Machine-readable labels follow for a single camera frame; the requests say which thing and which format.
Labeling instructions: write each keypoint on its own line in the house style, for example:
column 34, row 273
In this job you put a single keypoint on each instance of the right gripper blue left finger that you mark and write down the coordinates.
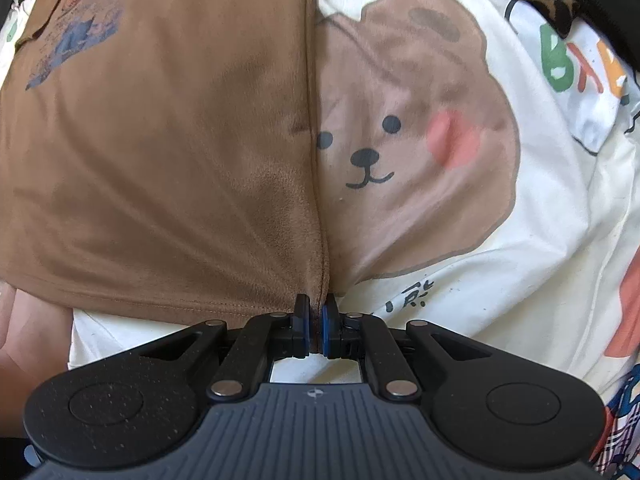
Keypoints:
column 230, row 365

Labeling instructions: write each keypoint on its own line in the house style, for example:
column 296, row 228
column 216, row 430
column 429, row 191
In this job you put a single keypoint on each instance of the teal printed garment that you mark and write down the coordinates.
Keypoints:
column 617, row 454

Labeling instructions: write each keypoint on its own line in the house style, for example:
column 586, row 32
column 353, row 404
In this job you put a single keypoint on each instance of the cream bear print duvet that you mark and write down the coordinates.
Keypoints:
column 475, row 171

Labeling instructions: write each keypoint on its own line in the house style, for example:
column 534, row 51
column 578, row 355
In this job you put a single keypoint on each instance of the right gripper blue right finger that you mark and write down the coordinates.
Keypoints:
column 410, row 364

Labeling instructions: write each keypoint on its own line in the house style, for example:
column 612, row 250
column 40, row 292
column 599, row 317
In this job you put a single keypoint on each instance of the brown printed t-shirt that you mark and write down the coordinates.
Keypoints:
column 158, row 158

